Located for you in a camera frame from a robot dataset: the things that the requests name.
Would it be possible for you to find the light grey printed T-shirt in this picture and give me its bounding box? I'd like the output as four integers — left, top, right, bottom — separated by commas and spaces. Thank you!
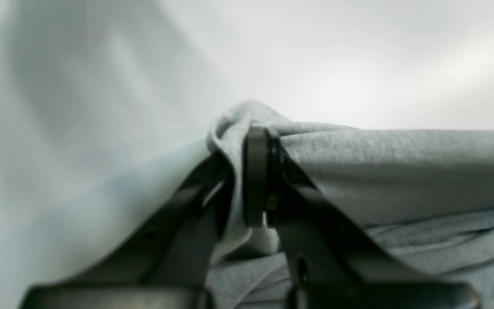
207, 101, 494, 309

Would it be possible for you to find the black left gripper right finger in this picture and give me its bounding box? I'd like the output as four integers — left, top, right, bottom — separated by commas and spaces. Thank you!
243, 127, 482, 309

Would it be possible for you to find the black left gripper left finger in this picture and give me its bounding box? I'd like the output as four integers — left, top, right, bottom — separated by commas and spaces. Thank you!
20, 152, 235, 309

